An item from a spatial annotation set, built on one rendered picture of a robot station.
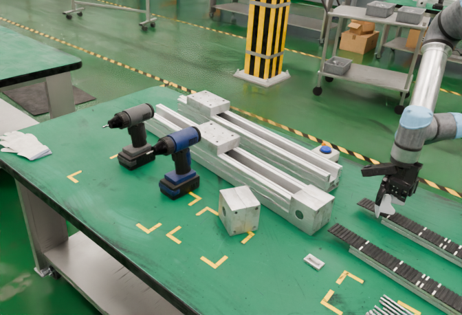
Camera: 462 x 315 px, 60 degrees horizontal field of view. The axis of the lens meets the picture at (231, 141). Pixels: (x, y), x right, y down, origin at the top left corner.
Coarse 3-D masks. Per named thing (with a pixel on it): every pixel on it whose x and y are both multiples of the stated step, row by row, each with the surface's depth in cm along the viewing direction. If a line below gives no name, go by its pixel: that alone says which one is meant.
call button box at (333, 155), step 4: (316, 148) 152; (316, 152) 150; (320, 152) 150; (332, 152) 150; (336, 152) 150; (324, 156) 147; (328, 156) 147; (332, 156) 148; (336, 156) 150; (332, 160) 149; (336, 160) 152
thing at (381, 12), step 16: (336, 0) 427; (336, 16) 384; (352, 16) 377; (368, 16) 382; (384, 16) 376; (400, 16) 363; (416, 16) 356; (336, 32) 440; (336, 48) 449; (416, 48) 364; (320, 64) 411; (336, 64) 416; (352, 64) 445; (320, 80) 420; (352, 80) 402; (368, 80) 399; (384, 80) 402; (400, 80) 405; (400, 112) 394
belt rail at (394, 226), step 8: (384, 224) 124; (392, 224) 123; (400, 232) 121; (408, 232) 119; (416, 240) 118; (424, 240) 116; (432, 248) 115; (440, 248) 113; (448, 256) 112; (456, 264) 111
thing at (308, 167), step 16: (192, 112) 174; (224, 112) 170; (240, 128) 158; (256, 128) 159; (240, 144) 158; (256, 144) 152; (272, 144) 148; (288, 144) 149; (272, 160) 148; (288, 160) 143; (304, 160) 139; (320, 160) 140; (304, 176) 138; (320, 176) 133; (336, 176) 137
